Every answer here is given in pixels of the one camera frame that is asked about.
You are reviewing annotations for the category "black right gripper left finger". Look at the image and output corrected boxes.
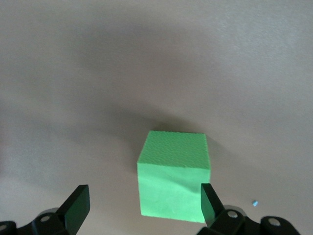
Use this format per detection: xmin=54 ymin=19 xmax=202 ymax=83
xmin=0 ymin=185 xmax=90 ymax=235

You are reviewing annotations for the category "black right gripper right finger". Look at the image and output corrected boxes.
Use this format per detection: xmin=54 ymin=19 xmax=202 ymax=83
xmin=195 ymin=183 xmax=301 ymax=235

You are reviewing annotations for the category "green foam cube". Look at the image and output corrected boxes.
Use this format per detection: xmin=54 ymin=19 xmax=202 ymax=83
xmin=136 ymin=130 xmax=211 ymax=224

